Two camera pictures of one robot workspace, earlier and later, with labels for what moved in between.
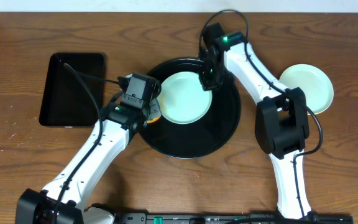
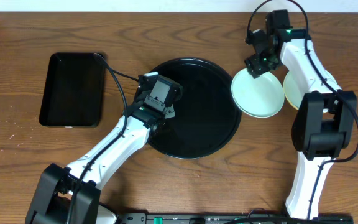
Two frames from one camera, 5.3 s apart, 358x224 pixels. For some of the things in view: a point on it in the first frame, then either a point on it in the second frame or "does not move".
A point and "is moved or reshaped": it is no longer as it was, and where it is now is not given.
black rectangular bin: x=66 y=101 does not move
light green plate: x=313 y=81 is moved or reshaped
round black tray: x=204 y=137 does not move
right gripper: x=209 y=82 to x=258 y=66
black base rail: x=256 y=218 does not move
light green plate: x=183 y=99 is moved or reshaped
